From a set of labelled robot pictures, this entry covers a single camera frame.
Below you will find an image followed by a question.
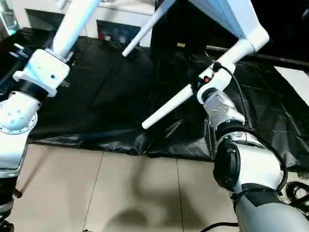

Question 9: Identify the white sideboard with glass doors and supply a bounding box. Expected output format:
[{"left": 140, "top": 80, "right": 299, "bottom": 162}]
[{"left": 10, "top": 0, "right": 156, "bottom": 48}]

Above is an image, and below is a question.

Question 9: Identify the black floor cable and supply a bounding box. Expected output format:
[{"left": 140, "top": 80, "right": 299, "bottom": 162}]
[{"left": 284, "top": 180, "right": 309, "bottom": 209}]

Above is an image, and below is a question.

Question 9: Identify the black plastic mat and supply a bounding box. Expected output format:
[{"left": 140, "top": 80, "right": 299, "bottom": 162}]
[{"left": 0, "top": 27, "right": 309, "bottom": 172}]

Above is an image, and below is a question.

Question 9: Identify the white plastic table leg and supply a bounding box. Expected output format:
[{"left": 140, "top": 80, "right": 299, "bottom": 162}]
[
  {"left": 51, "top": 0, "right": 101, "bottom": 58},
  {"left": 122, "top": 0, "right": 177, "bottom": 58},
  {"left": 141, "top": 41, "right": 254, "bottom": 130}
]

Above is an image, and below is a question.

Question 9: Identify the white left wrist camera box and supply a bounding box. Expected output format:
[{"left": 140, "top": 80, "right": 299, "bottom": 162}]
[{"left": 12, "top": 47, "right": 71, "bottom": 97}]

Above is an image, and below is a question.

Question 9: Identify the flat white panel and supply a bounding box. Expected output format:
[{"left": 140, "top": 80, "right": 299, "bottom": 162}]
[{"left": 274, "top": 65, "right": 309, "bottom": 106}]

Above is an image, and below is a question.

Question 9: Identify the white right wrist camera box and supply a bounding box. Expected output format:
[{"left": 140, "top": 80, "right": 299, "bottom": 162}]
[{"left": 196, "top": 60, "right": 238, "bottom": 105}]

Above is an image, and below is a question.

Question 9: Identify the long black bar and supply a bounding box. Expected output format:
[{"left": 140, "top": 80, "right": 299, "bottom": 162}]
[{"left": 207, "top": 45, "right": 309, "bottom": 67}]

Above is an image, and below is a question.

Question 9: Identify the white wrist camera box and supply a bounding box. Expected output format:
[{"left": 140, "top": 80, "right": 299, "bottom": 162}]
[
  {"left": 196, "top": 60, "right": 238, "bottom": 105},
  {"left": 12, "top": 47, "right": 71, "bottom": 97}
]

